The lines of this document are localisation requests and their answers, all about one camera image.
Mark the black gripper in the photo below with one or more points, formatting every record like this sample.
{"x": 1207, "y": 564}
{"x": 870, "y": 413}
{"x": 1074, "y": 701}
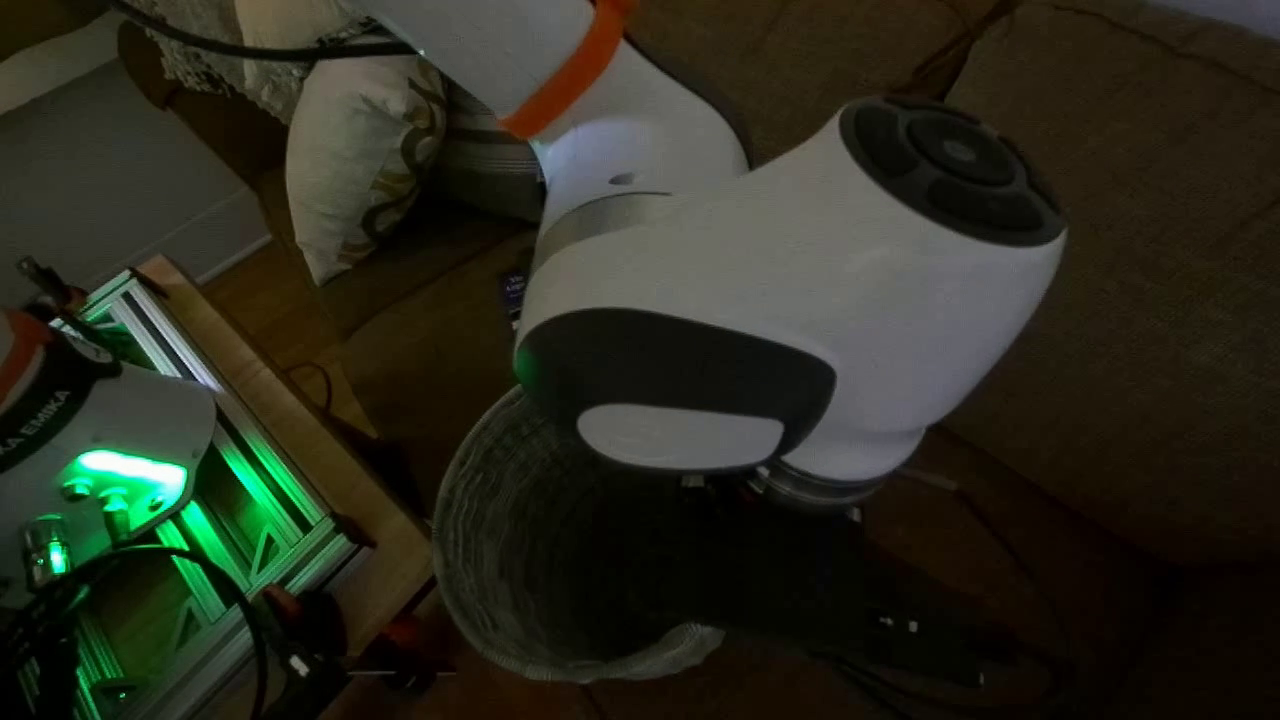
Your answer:
{"x": 821, "y": 584}

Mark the gray woven basket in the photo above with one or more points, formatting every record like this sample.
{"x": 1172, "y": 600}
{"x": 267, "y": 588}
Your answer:
{"x": 560, "y": 564}

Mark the purple booklet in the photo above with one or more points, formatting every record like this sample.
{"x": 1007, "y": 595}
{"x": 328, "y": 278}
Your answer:
{"x": 512, "y": 291}

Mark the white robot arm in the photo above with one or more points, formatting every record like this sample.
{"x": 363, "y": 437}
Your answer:
{"x": 718, "y": 357}

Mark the brown fabric sofa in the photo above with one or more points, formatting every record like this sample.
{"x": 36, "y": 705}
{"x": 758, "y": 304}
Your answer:
{"x": 1119, "y": 483}

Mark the gray striped pillow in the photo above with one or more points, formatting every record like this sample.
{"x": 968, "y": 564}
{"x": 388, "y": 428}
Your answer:
{"x": 487, "y": 164}

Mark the white patterned pillow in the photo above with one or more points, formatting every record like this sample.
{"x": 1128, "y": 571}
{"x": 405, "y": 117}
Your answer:
{"x": 363, "y": 142}

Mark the knitted cream blanket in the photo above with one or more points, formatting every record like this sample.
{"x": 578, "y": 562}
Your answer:
{"x": 200, "y": 40}

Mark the cream fringed pillow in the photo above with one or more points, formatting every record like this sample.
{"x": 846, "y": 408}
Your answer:
{"x": 292, "y": 32}

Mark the aluminium frame with green light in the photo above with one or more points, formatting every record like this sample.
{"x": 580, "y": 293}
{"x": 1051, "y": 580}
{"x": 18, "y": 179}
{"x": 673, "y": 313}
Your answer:
{"x": 231, "y": 614}

